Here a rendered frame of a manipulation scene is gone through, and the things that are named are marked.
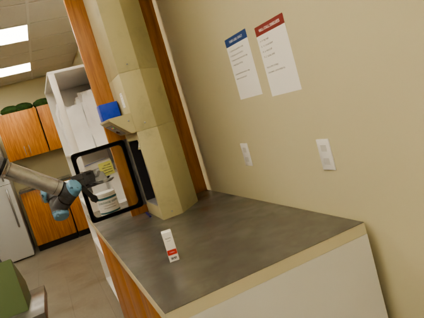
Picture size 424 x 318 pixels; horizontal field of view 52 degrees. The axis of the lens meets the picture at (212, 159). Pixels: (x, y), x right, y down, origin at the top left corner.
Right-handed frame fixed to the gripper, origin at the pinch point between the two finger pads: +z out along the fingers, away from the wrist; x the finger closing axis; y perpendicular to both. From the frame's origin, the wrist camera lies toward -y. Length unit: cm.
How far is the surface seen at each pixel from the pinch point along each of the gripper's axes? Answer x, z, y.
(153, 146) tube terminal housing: -15.1, 22.6, 10.3
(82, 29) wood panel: 22, 12, 82
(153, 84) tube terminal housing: -9, 33, 41
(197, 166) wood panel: 22, 54, -12
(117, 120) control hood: -15.2, 8.7, 27.5
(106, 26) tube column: -15, 18, 72
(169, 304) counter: -115, -11, -28
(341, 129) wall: -115, 59, 3
